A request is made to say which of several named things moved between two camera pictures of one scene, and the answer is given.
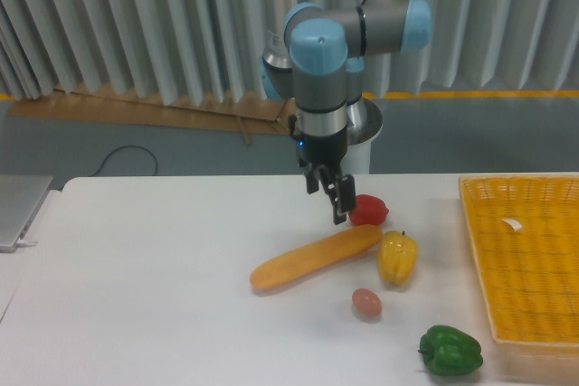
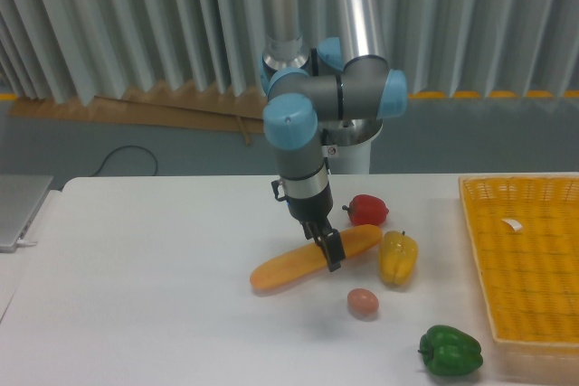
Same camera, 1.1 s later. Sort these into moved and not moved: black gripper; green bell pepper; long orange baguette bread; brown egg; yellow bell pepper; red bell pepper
Moved: black gripper; brown egg
Not moved: long orange baguette bread; yellow bell pepper; red bell pepper; green bell pepper
